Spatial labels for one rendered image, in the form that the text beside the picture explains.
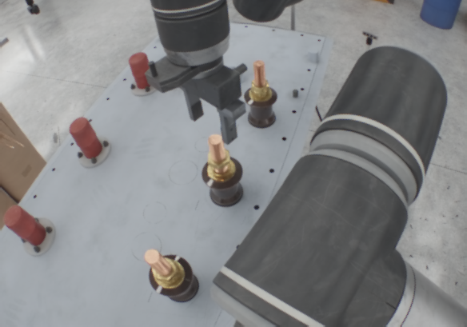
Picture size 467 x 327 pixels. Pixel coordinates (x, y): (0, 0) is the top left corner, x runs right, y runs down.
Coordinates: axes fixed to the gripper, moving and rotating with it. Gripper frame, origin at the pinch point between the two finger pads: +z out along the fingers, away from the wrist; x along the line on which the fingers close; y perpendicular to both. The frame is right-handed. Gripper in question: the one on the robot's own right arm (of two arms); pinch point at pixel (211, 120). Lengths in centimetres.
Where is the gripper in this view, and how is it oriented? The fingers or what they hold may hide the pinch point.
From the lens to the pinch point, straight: 60.9
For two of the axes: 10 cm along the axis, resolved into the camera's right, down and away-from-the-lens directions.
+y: 7.0, -6.0, 4.0
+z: 0.9, 6.2, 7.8
